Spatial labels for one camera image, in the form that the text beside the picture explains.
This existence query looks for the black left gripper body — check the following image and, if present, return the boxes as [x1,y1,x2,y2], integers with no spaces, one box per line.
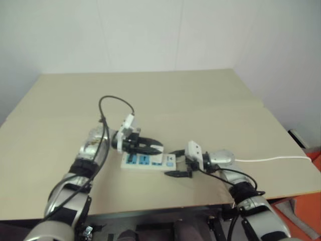
[122,133,146,154]

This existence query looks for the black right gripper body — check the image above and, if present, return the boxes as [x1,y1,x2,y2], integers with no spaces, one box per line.
[184,158,201,179]

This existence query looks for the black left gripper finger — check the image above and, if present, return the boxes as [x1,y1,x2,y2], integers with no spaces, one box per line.
[139,137,164,148]
[130,147,163,156]

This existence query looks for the white charger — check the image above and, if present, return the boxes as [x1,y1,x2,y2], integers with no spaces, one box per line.
[150,150,165,163]

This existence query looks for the white power strip blue sockets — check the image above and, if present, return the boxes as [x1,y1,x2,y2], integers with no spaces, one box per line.
[120,152,178,173]

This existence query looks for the dark rounded shape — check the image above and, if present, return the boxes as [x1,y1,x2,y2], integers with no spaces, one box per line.
[117,228,141,241]

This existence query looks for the orange floor mat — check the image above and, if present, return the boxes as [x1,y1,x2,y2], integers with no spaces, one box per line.
[272,193,321,241]

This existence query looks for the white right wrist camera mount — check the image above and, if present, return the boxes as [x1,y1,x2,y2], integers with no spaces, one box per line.
[184,140,208,172]

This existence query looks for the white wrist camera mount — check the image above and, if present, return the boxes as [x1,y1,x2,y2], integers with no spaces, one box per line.
[184,140,208,172]
[115,114,141,153]

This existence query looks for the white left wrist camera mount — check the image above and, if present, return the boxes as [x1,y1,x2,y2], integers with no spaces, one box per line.
[115,114,141,153]

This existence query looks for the black table frame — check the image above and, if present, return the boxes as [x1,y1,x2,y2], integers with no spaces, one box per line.
[80,200,239,241]

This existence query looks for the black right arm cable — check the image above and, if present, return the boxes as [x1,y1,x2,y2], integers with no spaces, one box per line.
[198,167,266,241]

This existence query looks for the white power strip cable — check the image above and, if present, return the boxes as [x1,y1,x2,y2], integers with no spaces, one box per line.
[234,156,313,164]

